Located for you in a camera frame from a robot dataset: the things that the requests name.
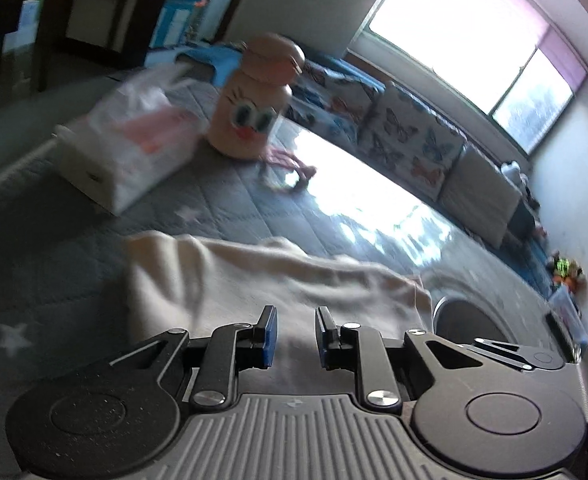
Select cream sweatshirt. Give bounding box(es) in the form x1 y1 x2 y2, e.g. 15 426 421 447
125 231 432 394

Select clear plastic storage box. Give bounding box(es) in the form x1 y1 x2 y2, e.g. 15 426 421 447
548 285 588 351

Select round induction cooktop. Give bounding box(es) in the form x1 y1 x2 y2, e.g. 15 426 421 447
421 266 558 350

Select colourful stuffed toys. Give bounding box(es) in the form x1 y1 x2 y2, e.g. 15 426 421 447
546 250 586 294

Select quilted star tablecloth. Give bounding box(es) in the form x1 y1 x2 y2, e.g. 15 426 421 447
0 126 554 479

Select plain beige cushion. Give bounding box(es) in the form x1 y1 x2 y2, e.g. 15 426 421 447
438 144 522 249

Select white plush toy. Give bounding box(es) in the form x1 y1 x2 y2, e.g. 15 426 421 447
500 160 528 193

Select middle butterfly cushion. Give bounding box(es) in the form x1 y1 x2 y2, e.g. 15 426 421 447
358 82 466 202

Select butterfly cushion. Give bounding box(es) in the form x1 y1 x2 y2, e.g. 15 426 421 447
284 61 384 152
358 82 466 202

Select blue sofa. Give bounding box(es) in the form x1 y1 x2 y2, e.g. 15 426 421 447
173 41 556 302

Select white tissue pack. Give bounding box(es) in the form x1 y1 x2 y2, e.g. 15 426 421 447
54 63 206 216

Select left butterfly cushion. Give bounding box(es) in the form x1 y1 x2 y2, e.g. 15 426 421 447
284 61 384 152

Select pink cartoon water bottle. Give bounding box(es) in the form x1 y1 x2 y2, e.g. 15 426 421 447
206 32 305 160

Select dark wooden cabinet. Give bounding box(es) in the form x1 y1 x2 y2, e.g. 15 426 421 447
0 0 186 94

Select pink bottle strap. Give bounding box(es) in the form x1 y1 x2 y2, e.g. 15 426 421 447
260 145 318 194

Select window frame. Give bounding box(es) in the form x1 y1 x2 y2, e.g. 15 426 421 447
352 0 588 154

